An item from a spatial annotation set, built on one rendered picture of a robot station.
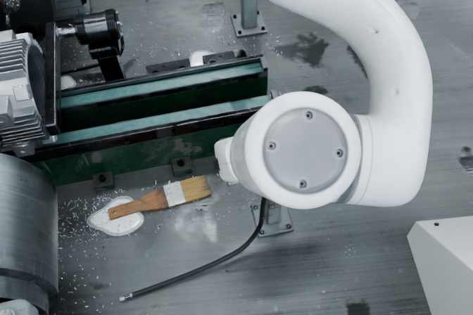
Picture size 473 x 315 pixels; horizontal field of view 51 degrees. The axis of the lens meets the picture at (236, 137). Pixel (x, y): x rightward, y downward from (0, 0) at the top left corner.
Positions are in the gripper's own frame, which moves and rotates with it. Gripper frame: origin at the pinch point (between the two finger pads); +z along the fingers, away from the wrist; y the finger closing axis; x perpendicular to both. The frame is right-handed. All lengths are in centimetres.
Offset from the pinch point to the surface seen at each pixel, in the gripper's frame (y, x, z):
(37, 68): 33, -24, 30
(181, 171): 10.4, 0.4, 35.9
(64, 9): 33, -46, 63
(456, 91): -53, -5, 41
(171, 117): 10.3, -10.3, 30.5
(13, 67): 33.0, -21.3, 15.8
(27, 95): 31.5, -16.3, 15.2
